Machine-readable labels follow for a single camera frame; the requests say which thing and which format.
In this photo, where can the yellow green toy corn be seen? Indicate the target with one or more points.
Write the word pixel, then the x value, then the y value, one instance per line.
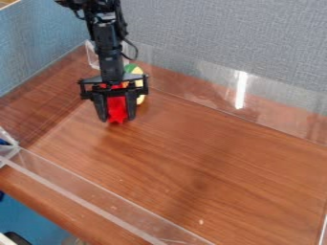
pixel 133 69

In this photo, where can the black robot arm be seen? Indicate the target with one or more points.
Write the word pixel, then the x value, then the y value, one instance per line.
pixel 107 28

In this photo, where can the black object bottom left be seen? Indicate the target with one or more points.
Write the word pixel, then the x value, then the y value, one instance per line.
pixel 16 238

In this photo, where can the clear acrylic wall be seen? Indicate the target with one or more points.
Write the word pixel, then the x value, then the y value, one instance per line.
pixel 283 106
pixel 99 200

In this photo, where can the red plastic block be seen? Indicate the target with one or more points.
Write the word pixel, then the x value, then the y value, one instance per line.
pixel 116 108

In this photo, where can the clear acrylic back wall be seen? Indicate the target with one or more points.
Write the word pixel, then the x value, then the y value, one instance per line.
pixel 283 106

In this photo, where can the clear acrylic front wall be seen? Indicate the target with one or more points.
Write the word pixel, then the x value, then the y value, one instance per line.
pixel 99 200

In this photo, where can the clear acrylic left bracket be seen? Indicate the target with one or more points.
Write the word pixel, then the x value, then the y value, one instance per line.
pixel 9 147

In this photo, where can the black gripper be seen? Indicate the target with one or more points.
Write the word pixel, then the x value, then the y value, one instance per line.
pixel 92 87

